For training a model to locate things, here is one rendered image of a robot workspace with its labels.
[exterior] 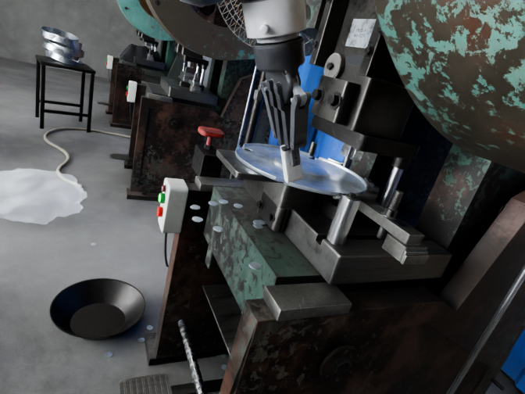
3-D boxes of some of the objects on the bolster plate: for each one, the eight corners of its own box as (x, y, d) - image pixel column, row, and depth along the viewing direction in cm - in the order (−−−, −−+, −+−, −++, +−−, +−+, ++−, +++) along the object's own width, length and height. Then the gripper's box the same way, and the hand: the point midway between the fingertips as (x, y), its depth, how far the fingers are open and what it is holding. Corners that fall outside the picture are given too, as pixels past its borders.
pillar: (381, 210, 78) (406, 150, 73) (375, 205, 79) (398, 147, 74) (388, 211, 79) (413, 152, 74) (382, 206, 80) (405, 148, 75)
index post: (333, 245, 62) (351, 196, 58) (324, 237, 64) (341, 189, 61) (345, 245, 63) (364, 197, 60) (336, 237, 66) (353, 190, 62)
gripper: (237, 40, 55) (259, 173, 67) (275, 47, 44) (293, 202, 57) (280, 31, 57) (294, 161, 70) (324, 35, 47) (331, 188, 59)
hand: (291, 162), depth 61 cm, fingers closed
